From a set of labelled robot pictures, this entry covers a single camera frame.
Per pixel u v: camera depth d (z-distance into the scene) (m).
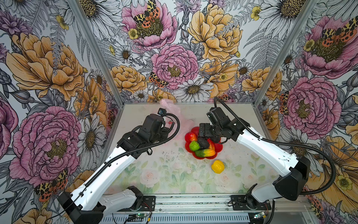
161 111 0.61
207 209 0.74
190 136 0.95
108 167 0.42
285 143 0.44
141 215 0.71
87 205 0.37
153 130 0.51
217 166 0.81
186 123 0.98
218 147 0.92
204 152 0.86
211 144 0.92
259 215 0.72
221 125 0.57
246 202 0.68
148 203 0.75
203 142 0.89
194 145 0.89
